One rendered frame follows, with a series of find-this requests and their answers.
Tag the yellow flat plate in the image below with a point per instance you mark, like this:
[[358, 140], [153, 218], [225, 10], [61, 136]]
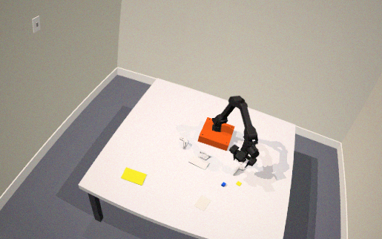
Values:
[[133, 176]]

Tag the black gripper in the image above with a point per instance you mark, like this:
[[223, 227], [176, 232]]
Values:
[[234, 150]]

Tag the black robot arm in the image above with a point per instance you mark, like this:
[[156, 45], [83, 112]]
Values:
[[250, 133]]

